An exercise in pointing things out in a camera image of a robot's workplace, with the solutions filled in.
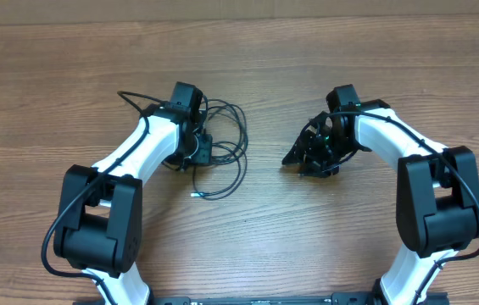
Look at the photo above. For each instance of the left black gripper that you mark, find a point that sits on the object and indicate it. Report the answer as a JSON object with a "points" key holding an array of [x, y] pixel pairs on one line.
{"points": [[203, 155]]}

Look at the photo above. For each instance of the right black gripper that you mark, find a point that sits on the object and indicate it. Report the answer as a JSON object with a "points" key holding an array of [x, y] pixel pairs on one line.
{"points": [[305, 148]]}

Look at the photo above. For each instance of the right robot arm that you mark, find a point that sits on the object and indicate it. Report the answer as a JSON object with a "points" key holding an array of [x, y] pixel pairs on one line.
{"points": [[437, 199]]}

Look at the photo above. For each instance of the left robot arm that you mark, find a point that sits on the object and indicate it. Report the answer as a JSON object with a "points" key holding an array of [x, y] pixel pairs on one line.
{"points": [[98, 229]]}

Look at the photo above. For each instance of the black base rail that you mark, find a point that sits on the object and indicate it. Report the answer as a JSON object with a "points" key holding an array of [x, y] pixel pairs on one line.
{"points": [[260, 301]]}

